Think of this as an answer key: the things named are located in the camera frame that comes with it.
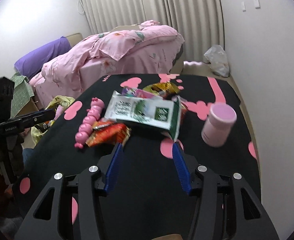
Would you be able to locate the white plastic bag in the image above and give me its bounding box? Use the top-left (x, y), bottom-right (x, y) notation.
top-left (204, 45), bottom-right (230, 77)

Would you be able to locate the white wall socket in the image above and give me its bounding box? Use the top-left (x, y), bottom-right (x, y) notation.
top-left (241, 2), bottom-right (246, 12)

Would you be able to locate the pink floral duvet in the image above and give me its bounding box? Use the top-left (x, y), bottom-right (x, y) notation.
top-left (29, 21), bottom-right (184, 108)

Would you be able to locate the black pink heart table mat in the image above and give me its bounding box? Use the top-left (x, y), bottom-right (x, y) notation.
top-left (13, 74), bottom-right (261, 239)

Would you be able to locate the purple pillow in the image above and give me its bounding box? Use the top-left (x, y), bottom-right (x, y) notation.
top-left (14, 36), bottom-right (71, 80)

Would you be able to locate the green checked cloth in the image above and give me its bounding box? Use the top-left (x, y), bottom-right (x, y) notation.
top-left (10, 73), bottom-right (34, 118)

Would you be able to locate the pink caterpillar toy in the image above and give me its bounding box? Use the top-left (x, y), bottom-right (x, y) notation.
top-left (74, 98), bottom-right (104, 149)

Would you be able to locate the colourful purple snack packet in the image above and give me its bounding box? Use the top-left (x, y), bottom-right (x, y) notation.
top-left (121, 87), bottom-right (163, 100)

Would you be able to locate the pink cylindrical bottle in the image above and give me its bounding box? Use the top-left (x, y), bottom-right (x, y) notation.
top-left (201, 102), bottom-right (237, 147)

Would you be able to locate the person's blue jeans leg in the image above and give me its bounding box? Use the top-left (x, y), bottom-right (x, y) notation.
top-left (22, 148), bottom-right (35, 172)

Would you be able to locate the green white snack bag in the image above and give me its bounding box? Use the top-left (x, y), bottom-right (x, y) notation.
top-left (104, 91), bottom-right (182, 141)

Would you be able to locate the wooden bedside cabinet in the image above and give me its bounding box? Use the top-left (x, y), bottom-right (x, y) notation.
top-left (16, 98), bottom-right (39, 116)

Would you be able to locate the beige bed frame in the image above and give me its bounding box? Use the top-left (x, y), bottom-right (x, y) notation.
top-left (66, 33), bottom-right (83, 47)

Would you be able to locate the gold candy wrapper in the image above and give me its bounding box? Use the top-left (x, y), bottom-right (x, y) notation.
top-left (142, 82), bottom-right (180, 99)

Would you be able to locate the red orange snack packet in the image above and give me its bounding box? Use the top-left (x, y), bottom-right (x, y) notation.
top-left (86, 121), bottom-right (131, 147)

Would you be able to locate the beige pleated curtain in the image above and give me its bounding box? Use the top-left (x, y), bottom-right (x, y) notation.
top-left (82, 0), bottom-right (225, 62)

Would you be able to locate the white wall switch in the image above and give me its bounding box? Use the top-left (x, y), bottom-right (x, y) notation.
top-left (253, 0), bottom-right (261, 9)

